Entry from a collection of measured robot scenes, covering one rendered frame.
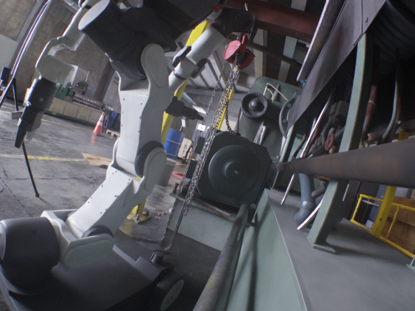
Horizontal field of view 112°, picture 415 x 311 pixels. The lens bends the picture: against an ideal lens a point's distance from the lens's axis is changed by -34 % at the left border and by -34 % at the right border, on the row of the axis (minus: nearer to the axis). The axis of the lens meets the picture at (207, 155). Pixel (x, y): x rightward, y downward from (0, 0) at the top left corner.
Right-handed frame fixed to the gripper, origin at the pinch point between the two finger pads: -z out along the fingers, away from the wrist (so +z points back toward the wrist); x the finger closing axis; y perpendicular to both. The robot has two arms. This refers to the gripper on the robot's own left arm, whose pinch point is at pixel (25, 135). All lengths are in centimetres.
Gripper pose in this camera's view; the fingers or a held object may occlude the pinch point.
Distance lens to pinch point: 77.1
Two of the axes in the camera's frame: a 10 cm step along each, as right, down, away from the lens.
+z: 4.9, -8.7, -0.4
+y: -7.6, -4.1, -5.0
